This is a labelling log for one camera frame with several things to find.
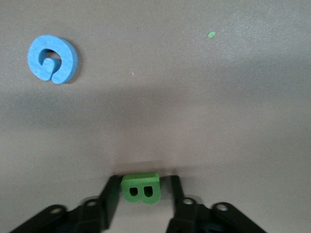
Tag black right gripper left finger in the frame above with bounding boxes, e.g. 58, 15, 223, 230
9, 175, 122, 233

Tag blue foam letter G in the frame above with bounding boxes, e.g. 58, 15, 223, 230
27, 35, 78, 85

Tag green foam letter B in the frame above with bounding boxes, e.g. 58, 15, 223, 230
121, 172, 161, 204

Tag brown table cover sheet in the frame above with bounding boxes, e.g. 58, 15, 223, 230
0, 0, 311, 233

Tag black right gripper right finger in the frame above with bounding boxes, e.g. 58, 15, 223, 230
165, 175, 268, 233

